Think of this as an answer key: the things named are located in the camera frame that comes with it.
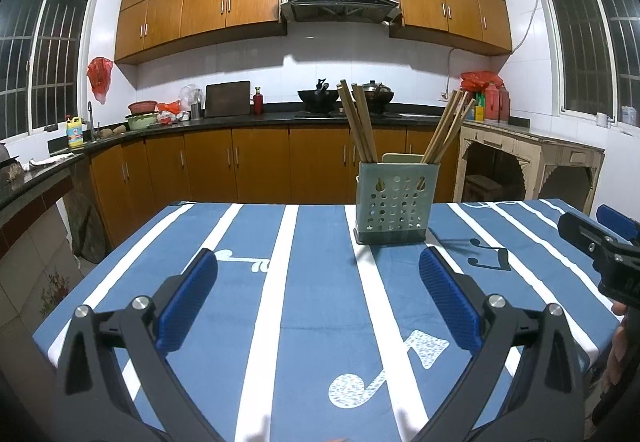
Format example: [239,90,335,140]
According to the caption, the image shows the gas stove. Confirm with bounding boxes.
[295,109,401,119]

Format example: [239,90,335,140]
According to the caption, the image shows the barred window with wide frame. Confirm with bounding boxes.
[0,0,98,137]

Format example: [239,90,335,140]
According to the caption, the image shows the clear plastic bag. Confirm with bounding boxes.
[179,84,203,110]

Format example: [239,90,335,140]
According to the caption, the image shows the blue white striped tablecloth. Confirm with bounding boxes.
[32,199,621,442]

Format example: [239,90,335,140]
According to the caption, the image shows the wooden stool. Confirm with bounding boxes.
[465,174,503,203]

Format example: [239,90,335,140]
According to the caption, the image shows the cream wooden sideboard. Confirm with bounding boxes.
[452,119,606,215]

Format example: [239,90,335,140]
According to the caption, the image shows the green basin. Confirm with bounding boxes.
[125,112,162,131]

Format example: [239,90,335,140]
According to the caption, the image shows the base cabinets with black countertop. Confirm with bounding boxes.
[0,112,461,263]

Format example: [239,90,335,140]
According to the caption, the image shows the barred window with cup sill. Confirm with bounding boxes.
[534,0,640,130]

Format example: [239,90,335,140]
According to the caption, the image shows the person's right hand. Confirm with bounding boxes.
[605,302,631,385]

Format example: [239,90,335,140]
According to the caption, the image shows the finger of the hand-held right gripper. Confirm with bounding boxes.
[597,204,640,243]
[557,212,623,257]

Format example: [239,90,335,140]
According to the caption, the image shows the white rag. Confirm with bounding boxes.
[29,153,76,169]

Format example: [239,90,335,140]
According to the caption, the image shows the black wok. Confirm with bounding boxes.
[297,78,342,113]

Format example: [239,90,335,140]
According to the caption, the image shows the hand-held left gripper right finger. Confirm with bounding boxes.
[419,247,587,442]

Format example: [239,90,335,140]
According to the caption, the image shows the green perforated utensil holder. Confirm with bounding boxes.
[354,153,442,247]

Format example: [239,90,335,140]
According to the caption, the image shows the dark wooden cutting board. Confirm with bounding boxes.
[205,80,252,119]

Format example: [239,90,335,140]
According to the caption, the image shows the red plastic bag over thermoses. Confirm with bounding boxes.
[460,70,505,93]

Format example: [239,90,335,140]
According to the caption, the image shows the lidded wok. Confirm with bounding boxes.
[357,80,395,113]

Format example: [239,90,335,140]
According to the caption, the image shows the yellow detergent bottle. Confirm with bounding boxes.
[66,116,85,149]

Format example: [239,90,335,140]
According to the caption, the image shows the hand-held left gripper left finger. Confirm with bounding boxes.
[55,248,221,442]

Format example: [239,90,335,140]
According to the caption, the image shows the red plastic bag on hook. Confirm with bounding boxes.
[87,56,115,106]

